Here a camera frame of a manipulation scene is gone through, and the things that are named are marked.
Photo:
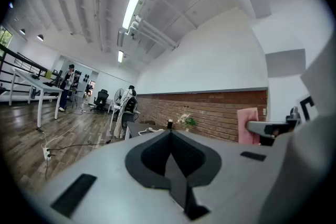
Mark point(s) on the black office chair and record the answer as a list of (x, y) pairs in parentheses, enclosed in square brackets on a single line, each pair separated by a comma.
[(101, 99)]

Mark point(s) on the black metal railing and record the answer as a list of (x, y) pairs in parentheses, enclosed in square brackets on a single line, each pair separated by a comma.
[(18, 65)]

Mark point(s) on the round pendant lamp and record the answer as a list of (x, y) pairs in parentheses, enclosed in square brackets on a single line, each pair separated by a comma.
[(22, 31), (40, 37)]

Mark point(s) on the pale flower bouquet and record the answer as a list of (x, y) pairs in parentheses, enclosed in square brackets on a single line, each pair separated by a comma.
[(187, 121)]

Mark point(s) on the long ceiling light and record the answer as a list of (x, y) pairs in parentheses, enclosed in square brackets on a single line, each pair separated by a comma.
[(132, 9), (120, 56)]

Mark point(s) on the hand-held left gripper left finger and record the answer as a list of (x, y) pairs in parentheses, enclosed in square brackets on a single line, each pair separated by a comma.
[(149, 162)]

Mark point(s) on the pink cloth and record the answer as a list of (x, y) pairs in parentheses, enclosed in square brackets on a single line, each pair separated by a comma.
[(244, 115)]

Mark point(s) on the small white table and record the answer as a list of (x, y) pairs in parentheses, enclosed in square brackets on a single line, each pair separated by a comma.
[(115, 106)]

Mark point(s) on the person's beige shirt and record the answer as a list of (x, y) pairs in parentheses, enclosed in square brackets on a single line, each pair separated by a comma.
[(302, 178)]

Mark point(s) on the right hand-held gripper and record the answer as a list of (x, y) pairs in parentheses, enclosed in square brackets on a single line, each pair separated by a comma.
[(305, 110)]

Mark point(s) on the white telephone handset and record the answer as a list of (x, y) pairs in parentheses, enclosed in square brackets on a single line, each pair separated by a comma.
[(151, 129)]

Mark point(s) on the white ceiling pipe bundle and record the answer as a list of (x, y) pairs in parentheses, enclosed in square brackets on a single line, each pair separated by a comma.
[(155, 31)]

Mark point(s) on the window with green view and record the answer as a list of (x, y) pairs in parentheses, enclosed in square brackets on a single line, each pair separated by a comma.
[(4, 36)]

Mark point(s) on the unlit ceiling light fixture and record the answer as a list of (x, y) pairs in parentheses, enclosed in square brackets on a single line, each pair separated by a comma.
[(120, 38)]

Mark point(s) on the standing fan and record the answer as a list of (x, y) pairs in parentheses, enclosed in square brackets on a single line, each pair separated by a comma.
[(119, 94)]

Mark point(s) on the white power strip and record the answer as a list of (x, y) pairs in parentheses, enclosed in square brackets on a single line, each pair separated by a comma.
[(46, 153)]

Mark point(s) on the large white table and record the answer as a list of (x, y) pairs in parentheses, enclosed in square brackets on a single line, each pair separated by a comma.
[(36, 85)]

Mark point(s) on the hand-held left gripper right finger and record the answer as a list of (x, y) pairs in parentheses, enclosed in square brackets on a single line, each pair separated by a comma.
[(191, 157)]

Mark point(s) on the black mug with white lid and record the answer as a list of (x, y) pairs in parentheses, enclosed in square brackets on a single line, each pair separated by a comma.
[(170, 123)]

